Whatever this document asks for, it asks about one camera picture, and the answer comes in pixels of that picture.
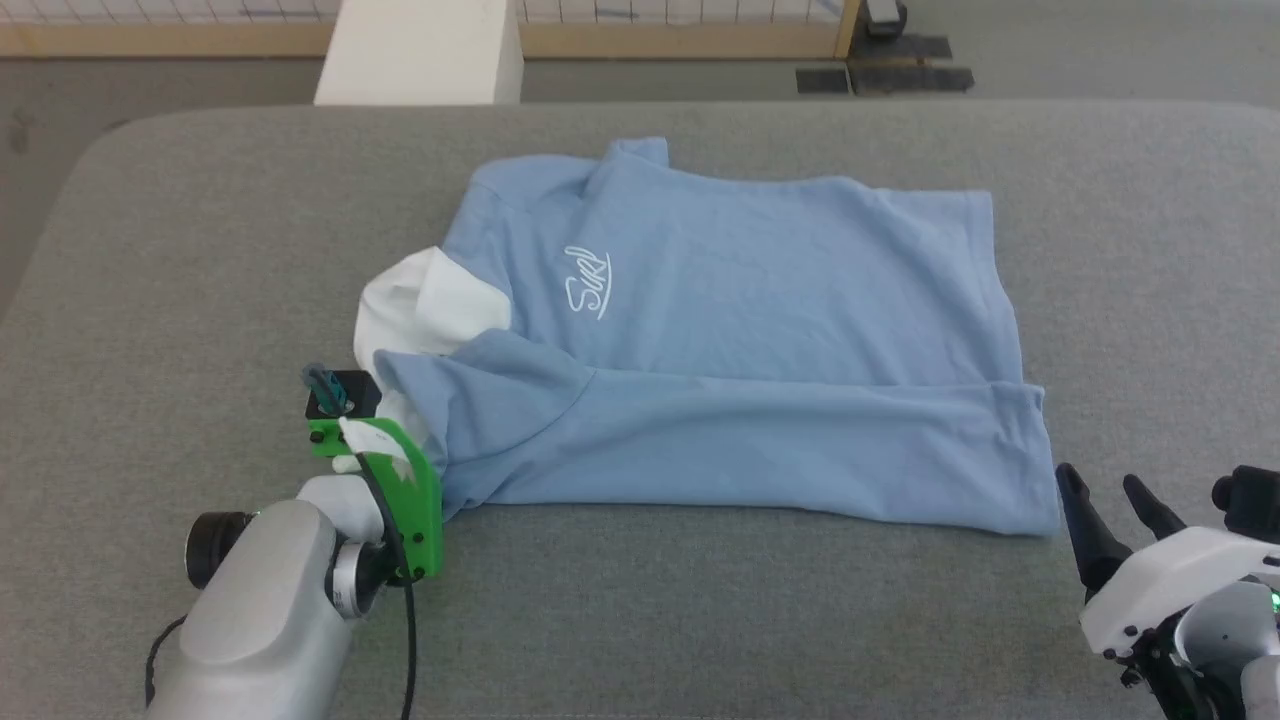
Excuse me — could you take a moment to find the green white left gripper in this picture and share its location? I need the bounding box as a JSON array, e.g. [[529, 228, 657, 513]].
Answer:
[[308, 417, 445, 587]]

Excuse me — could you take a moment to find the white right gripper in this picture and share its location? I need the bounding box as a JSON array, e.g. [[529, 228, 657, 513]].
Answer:
[[1056, 464, 1280, 658]]

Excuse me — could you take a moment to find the light blue white-sleeved t-shirt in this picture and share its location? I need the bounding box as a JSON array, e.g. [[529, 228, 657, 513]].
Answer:
[[353, 137, 1063, 539]]

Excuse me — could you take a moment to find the grey fabric sofa cushion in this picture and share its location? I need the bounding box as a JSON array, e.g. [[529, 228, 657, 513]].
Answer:
[[0, 98, 1280, 720]]

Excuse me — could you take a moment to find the white rectangular box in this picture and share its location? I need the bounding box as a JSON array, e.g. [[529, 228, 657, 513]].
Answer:
[[314, 0, 525, 106]]

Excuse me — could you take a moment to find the long black floor mat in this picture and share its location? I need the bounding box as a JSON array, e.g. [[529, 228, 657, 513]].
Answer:
[[848, 65, 976, 97]]

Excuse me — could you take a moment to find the black floor mat under stand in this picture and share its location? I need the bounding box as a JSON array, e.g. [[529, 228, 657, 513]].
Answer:
[[850, 35, 954, 64]]

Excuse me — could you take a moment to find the wooden fence frame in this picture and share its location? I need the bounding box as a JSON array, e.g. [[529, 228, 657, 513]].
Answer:
[[0, 0, 864, 60]]

